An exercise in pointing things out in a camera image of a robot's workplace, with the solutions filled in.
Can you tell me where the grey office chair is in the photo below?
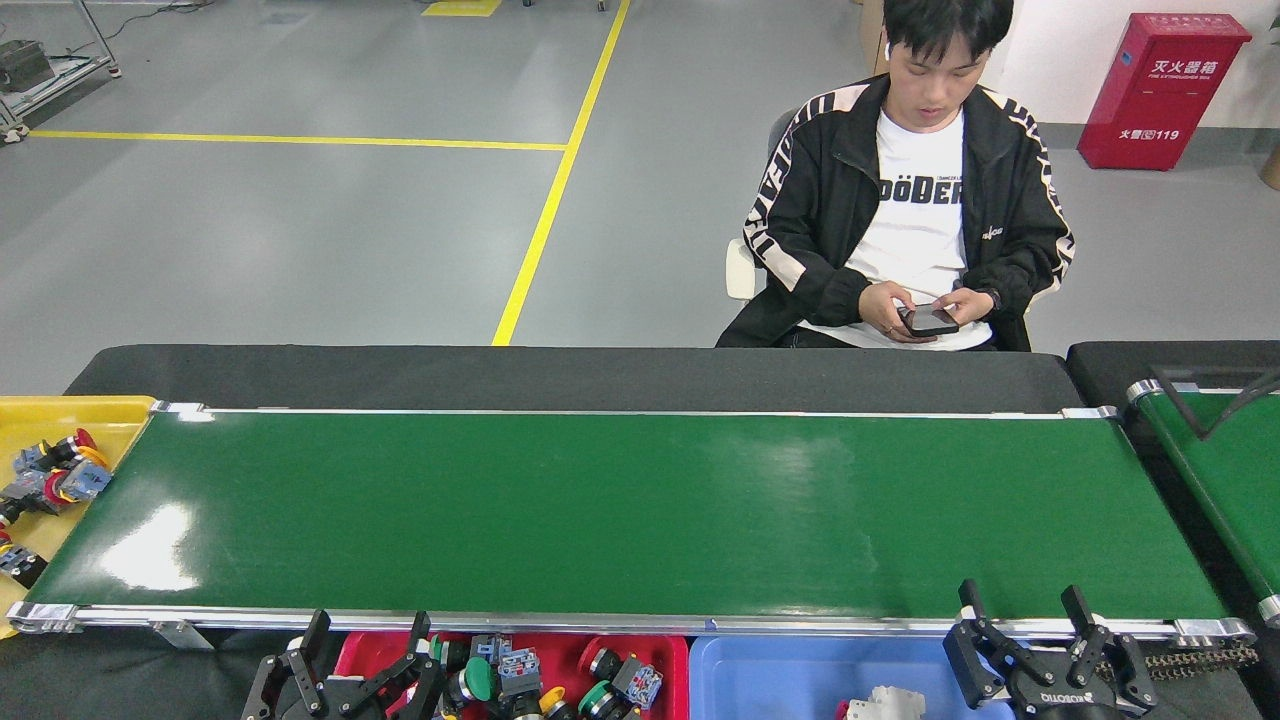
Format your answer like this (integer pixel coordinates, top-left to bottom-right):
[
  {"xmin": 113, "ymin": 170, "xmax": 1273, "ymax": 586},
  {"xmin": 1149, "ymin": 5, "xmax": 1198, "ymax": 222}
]
[{"xmin": 726, "ymin": 105, "xmax": 801, "ymax": 301}]

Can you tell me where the black smartphone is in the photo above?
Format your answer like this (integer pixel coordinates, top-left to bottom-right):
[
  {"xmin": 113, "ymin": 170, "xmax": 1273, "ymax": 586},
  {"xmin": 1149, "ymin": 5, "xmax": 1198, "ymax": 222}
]
[{"xmin": 897, "ymin": 304, "xmax": 960, "ymax": 338}]

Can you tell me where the short green conveyor belt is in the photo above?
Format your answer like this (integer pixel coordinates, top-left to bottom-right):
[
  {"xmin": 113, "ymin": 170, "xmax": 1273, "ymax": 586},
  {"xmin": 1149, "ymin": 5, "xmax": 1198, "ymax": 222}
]
[{"xmin": 1128, "ymin": 378, "xmax": 1280, "ymax": 629}]

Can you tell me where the person's left hand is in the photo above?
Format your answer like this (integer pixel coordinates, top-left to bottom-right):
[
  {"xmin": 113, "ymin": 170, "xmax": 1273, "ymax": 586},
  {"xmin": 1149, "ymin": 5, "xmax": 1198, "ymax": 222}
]
[{"xmin": 938, "ymin": 291, "xmax": 998, "ymax": 329}]

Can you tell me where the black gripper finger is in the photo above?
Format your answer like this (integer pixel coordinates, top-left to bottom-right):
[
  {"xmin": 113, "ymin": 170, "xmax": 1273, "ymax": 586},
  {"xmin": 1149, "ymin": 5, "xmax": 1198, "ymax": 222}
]
[
  {"xmin": 348, "ymin": 613, "xmax": 446, "ymax": 719},
  {"xmin": 943, "ymin": 580, "xmax": 1046, "ymax": 706},
  {"xmin": 242, "ymin": 611, "xmax": 332, "ymax": 720},
  {"xmin": 1062, "ymin": 586, "xmax": 1158, "ymax": 713}
]

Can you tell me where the grey metal box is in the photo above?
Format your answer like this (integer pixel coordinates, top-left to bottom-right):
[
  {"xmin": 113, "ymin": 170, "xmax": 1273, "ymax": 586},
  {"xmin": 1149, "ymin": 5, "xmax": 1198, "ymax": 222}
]
[{"xmin": 0, "ymin": 40, "xmax": 54, "ymax": 93}]

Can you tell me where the metal rack on wheels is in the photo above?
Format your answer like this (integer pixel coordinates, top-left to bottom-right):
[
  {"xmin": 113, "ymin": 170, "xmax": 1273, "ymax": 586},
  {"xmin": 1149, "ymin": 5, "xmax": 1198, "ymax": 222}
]
[{"xmin": 0, "ymin": 0, "xmax": 121, "ymax": 143}]

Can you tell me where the black guide bar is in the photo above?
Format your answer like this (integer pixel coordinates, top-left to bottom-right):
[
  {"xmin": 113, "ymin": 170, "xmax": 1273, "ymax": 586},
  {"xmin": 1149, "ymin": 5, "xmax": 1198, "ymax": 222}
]
[{"xmin": 1150, "ymin": 368, "xmax": 1206, "ymax": 441}]

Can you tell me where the blue plastic bin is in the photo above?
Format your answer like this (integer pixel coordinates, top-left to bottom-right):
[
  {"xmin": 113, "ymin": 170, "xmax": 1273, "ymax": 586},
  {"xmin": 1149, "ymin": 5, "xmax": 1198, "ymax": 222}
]
[{"xmin": 688, "ymin": 636, "xmax": 1016, "ymax": 720}]

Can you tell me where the red plastic bin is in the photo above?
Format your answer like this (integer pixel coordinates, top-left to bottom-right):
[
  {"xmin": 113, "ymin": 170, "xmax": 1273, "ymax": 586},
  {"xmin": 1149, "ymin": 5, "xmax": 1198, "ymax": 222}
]
[{"xmin": 332, "ymin": 632, "xmax": 691, "ymax": 720}]

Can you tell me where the long green conveyor belt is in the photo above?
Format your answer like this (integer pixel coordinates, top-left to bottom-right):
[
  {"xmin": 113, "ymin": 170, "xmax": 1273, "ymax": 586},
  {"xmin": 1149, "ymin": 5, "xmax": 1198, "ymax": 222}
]
[{"xmin": 5, "ymin": 400, "xmax": 1256, "ymax": 651}]

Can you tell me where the black conveyor drive chain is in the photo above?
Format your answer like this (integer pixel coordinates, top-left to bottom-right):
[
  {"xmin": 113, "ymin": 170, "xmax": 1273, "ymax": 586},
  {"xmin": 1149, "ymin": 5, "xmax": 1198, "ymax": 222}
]
[{"xmin": 1095, "ymin": 643, "xmax": 1261, "ymax": 673}]

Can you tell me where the yellow plastic tray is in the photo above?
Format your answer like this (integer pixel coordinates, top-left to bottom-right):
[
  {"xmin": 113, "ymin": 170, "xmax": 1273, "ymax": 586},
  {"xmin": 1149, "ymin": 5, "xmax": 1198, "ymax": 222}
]
[{"xmin": 0, "ymin": 396, "xmax": 158, "ymax": 641}]

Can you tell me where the person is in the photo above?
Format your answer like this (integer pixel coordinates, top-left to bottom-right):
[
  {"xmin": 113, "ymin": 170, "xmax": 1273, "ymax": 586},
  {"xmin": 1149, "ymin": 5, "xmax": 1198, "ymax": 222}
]
[{"xmin": 715, "ymin": 0, "xmax": 1076, "ymax": 351}]

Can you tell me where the person's right hand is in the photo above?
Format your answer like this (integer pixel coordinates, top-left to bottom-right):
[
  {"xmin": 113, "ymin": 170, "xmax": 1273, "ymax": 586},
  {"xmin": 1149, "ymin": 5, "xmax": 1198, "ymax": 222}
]
[{"xmin": 860, "ymin": 281, "xmax": 919, "ymax": 344}]

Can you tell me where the white circuit breaker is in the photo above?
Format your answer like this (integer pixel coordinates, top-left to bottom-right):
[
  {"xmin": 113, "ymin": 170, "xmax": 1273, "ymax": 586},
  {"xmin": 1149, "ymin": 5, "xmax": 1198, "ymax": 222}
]
[{"xmin": 838, "ymin": 686, "xmax": 926, "ymax": 720}]

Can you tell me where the black cable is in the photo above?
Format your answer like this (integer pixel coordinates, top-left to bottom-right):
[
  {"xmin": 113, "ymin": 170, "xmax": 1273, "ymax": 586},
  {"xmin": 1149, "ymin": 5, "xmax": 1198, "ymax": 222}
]
[{"xmin": 1198, "ymin": 372, "xmax": 1280, "ymax": 441}]

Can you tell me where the red fire extinguisher box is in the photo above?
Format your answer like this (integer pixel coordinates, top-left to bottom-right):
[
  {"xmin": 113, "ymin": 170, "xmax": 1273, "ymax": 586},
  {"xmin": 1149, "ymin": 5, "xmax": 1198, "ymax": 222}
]
[{"xmin": 1077, "ymin": 13, "xmax": 1253, "ymax": 172}]

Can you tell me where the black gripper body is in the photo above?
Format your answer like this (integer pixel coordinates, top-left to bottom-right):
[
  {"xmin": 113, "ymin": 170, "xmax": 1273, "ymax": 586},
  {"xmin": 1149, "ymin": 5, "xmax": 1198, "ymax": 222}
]
[
  {"xmin": 1008, "ymin": 678, "xmax": 1136, "ymax": 720},
  {"xmin": 280, "ymin": 700, "xmax": 401, "ymax": 720}
]

